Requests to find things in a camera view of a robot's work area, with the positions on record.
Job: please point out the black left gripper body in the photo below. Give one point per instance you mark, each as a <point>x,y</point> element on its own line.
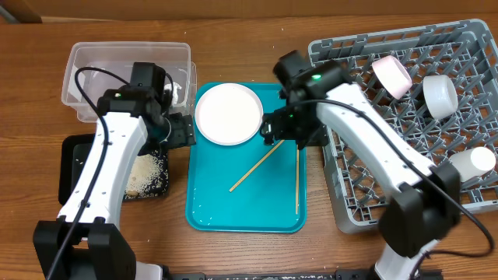
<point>181,132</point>

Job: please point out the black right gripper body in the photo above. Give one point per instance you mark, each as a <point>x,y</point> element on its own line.
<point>299,122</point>

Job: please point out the wooden chopstick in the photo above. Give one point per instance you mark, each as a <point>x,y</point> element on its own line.
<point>255,166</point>
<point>297,182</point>

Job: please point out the white napkin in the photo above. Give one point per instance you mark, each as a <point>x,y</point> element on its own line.
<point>174,89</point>

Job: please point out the large pink plate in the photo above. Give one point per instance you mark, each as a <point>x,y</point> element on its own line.
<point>228,114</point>

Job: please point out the teal serving tray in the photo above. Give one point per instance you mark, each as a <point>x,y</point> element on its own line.
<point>263,203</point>

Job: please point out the pink bowl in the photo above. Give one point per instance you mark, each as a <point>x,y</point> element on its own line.
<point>393,76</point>

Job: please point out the grey-green bowl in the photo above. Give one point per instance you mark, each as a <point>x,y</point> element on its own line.
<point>440,96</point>

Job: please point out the white paper cup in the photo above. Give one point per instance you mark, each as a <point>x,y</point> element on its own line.
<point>473,162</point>

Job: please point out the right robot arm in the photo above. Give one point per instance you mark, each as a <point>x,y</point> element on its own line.
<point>423,198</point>

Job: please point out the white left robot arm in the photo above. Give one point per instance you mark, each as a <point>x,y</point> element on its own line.
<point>84,241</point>

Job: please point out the black waste tray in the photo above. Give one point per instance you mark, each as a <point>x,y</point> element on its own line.
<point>74,152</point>

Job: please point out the clear plastic bin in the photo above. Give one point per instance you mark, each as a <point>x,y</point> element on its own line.
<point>118,57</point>

